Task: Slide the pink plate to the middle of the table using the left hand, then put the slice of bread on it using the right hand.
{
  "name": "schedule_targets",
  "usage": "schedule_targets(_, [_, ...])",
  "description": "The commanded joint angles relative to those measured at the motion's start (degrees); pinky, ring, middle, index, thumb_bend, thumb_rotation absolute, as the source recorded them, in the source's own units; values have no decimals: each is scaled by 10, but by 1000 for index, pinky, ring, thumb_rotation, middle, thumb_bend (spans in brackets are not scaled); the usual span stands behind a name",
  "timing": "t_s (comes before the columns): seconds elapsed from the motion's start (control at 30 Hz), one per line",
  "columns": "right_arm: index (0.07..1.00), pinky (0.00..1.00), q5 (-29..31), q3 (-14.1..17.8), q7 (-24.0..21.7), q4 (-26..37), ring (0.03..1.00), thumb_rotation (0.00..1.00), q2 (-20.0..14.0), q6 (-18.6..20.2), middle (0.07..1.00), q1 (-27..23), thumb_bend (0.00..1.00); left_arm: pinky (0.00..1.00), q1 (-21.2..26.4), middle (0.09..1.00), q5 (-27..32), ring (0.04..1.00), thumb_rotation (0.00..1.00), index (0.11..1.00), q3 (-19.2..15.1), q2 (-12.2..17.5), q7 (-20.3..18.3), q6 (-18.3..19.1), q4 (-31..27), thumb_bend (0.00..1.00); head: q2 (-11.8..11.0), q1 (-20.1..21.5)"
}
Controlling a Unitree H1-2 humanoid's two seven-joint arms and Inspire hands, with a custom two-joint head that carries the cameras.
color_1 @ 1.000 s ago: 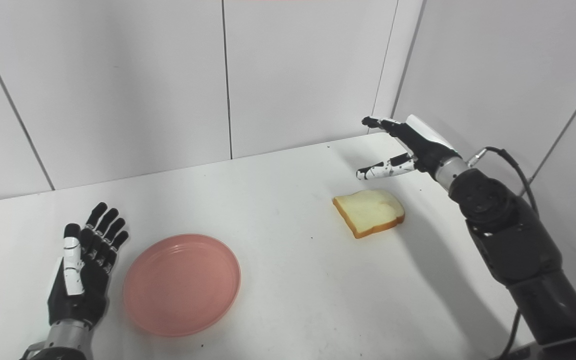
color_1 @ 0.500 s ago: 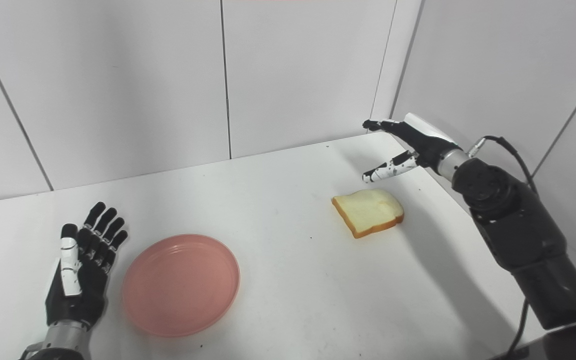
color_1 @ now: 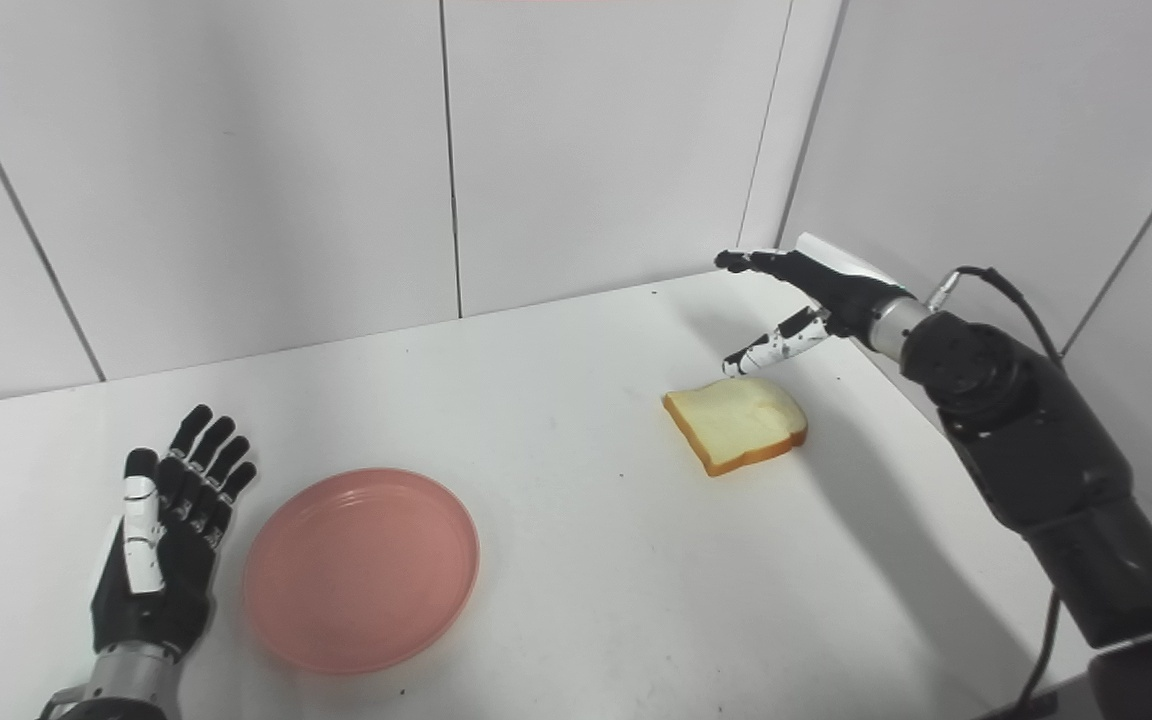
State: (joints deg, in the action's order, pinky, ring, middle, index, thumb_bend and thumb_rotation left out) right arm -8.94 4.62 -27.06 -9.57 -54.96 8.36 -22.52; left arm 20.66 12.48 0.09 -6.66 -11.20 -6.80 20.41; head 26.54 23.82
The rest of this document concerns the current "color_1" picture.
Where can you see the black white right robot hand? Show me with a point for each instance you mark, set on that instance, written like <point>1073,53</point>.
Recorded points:
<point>851,295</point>

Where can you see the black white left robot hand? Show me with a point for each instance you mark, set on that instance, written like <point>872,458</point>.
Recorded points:
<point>181,580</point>

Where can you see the slice of white bread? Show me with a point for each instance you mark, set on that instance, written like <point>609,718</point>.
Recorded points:
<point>736,420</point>

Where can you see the pink round plate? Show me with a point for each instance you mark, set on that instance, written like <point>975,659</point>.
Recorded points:
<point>361,570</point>

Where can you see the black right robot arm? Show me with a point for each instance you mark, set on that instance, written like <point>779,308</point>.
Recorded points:
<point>1036,440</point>

